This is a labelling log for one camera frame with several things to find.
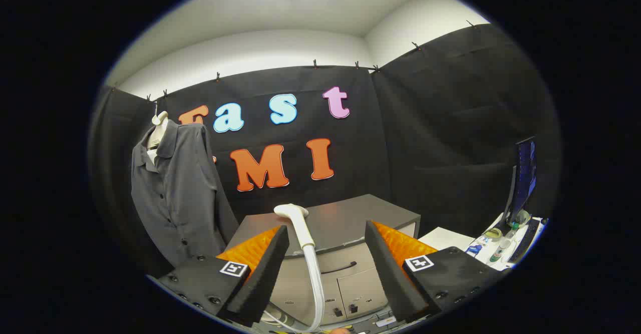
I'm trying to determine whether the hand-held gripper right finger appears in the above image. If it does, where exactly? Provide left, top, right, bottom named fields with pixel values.
left=364, top=220, right=507, bottom=324

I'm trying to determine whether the green bottle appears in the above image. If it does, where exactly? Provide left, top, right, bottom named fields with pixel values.
left=489, top=238, right=510, bottom=264

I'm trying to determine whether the grey drawer cabinet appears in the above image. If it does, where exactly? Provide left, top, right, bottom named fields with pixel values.
left=223, top=193, right=422, bottom=327

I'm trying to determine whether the black keyboard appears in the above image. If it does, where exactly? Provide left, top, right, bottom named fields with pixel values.
left=508, top=218, right=542, bottom=264

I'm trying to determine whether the cream clothes hanger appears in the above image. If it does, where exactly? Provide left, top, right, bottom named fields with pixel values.
left=146, top=111, right=170, bottom=167

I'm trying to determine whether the black backdrop cloth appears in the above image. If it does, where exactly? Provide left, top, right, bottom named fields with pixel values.
left=89, top=23, right=562, bottom=280

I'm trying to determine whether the white steamer hose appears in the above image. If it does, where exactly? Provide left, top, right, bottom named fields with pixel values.
left=302, top=244, right=327, bottom=332

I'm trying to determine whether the black computer monitor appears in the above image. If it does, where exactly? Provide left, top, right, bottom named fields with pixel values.
left=503, top=136, right=539, bottom=225

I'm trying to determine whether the grey button shirt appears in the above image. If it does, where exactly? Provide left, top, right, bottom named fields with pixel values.
left=131, top=119, right=240, bottom=269

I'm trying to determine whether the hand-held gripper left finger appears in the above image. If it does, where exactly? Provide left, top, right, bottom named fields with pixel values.
left=155, top=225, right=290, bottom=328

